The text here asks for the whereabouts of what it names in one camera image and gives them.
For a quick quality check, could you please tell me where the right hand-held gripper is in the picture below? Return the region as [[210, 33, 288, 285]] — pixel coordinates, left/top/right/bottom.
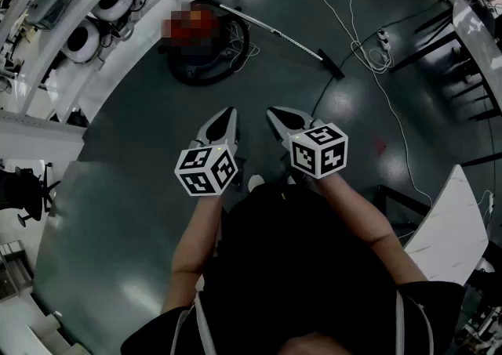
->
[[266, 107, 349, 180]]

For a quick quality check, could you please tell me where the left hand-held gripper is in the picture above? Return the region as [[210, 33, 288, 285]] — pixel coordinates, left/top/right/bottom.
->
[[174, 107, 241, 198]]

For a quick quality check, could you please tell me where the metal vacuum wand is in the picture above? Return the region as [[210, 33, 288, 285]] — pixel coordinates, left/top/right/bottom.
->
[[218, 2, 325, 63]]

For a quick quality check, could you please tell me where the person's right forearm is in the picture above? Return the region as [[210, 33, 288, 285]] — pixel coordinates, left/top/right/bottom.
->
[[313, 175, 429, 288]]

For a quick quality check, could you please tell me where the person's left forearm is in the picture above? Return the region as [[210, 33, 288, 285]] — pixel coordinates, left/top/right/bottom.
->
[[161, 188, 225, 314]]

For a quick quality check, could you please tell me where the person's left white shoe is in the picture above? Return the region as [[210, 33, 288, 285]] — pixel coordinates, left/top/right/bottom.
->
[[247, 173, 266, 194]]

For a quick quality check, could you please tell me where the person's black clothed body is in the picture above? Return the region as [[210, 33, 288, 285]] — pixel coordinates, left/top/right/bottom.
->
[[119, 183, 467, 355]]

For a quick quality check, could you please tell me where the black metal chair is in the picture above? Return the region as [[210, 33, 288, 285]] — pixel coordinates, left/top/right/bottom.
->
[[441, 67, 502, 123], [390, 8, 478, 74]]

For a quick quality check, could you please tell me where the white marble table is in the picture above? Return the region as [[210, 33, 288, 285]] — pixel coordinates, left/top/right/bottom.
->
[[403, 164, 490, 288]]

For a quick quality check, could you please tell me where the grey table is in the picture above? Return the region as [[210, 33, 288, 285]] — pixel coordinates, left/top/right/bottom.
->
[[450, 0, 502, 111]]

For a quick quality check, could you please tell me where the grey box machine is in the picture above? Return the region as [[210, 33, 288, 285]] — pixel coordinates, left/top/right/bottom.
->
[[27, 0, 82, 31]]

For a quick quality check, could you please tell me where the black office chair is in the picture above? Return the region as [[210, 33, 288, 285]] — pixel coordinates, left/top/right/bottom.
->
[[0, 163, 60, 229]]

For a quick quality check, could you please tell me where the grey drawer unit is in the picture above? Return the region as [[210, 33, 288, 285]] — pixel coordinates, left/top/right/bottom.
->
[[0, 239, 35, 302]]

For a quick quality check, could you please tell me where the black floor cable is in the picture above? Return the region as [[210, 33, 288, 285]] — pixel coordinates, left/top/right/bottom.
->
[[311, 3, 454, 116]]

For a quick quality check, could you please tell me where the long white cable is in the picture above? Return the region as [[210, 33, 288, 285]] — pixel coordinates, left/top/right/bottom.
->
[[300, 0, 433, 208]]

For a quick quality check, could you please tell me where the black frame stool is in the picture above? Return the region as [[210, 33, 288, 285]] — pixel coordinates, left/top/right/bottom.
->
[[358, 183, 432, 237]]

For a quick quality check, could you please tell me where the white power strip coiled cord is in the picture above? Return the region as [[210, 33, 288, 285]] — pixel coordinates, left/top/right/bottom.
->
[[368, 27, 393, 74]]

